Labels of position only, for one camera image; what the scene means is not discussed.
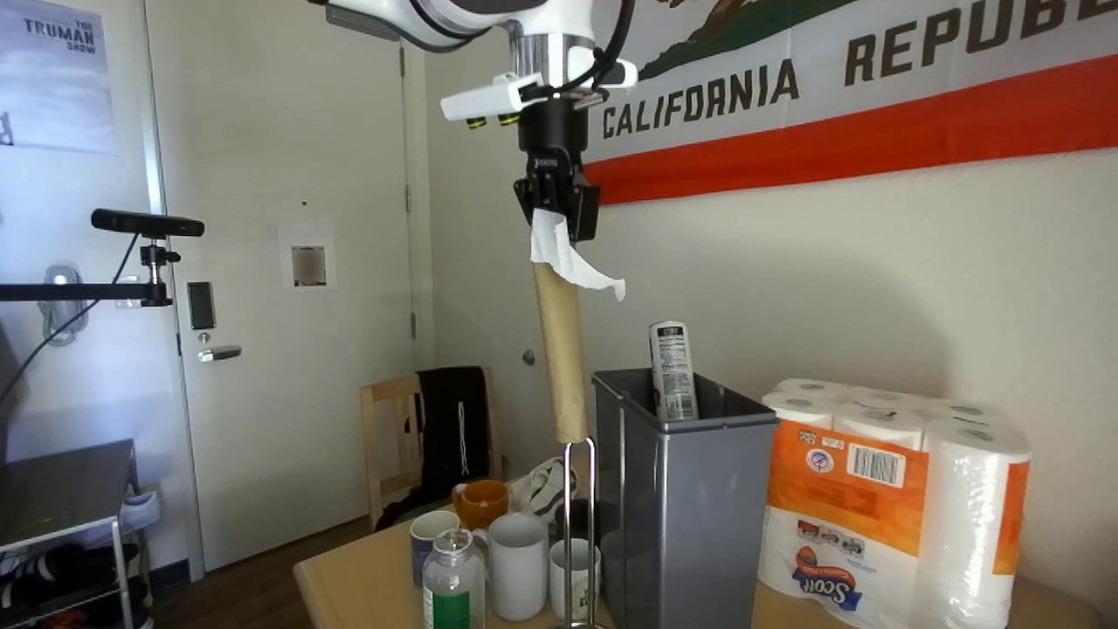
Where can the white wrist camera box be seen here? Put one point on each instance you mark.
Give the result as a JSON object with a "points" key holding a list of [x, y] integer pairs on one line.
{"points": [[490, 101]]}

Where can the California Republic flag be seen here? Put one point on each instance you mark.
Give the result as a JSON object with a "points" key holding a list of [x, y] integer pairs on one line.
{"points": [[876, 126]]}

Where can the purple mug with white inside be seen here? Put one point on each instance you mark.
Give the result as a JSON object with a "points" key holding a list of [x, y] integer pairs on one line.
{"points": [[426, 547]]}

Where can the white paper wall poster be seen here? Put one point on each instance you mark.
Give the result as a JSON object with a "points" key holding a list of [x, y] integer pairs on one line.
{"points": [[58, 82]]}

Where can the grey plastic bin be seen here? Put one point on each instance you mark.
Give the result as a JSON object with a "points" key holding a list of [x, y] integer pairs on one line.
{"points": [[688, 513]]}

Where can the cardboard paper towel core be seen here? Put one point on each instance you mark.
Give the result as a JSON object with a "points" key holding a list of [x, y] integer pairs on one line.
{"points": [[564, 351]]}

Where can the small portrait print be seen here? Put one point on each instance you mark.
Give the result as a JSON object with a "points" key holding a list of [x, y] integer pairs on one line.
{"points": [[310, 266]]}

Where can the grey metal cart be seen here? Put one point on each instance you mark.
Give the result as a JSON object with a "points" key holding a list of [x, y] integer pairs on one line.
{"points": [[58, 490]]}

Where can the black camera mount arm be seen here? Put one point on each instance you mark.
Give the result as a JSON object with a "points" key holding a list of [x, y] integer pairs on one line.
{"points": [[81, 292]]}

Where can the orange paper towel multipack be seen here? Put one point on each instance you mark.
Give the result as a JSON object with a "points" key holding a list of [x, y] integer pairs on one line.
{"points": [[887, 513]]}

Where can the green-lidded glass jar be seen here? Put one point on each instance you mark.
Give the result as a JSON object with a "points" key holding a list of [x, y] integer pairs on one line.
{"points": [[453, 594]]}

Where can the white door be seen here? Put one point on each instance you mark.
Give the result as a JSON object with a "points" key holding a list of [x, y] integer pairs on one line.
{"points": [[269, 408]]}

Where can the black bar camera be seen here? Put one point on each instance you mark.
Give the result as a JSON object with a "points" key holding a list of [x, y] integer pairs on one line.
{"points": [[145, 221]]}

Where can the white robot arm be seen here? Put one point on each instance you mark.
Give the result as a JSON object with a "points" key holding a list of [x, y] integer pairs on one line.
{"points": [[465, 16]]}

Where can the orange mug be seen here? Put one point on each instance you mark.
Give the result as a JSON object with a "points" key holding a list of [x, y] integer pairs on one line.
{"points": [[482, 509]]}

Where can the white cloth with dark stripes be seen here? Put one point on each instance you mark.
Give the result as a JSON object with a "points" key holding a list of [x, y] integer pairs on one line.
{"points": [[541, 490]]}

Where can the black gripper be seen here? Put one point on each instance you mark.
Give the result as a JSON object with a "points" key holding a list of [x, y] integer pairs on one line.
{"points": [[549, 134]]}

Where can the grey white remote control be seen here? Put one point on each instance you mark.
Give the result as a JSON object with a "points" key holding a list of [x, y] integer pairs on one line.
{"points": [[673, 369]]}

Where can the tall white mug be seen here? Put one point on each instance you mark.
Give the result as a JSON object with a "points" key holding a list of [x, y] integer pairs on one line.
{"points": [[514, 570]]}

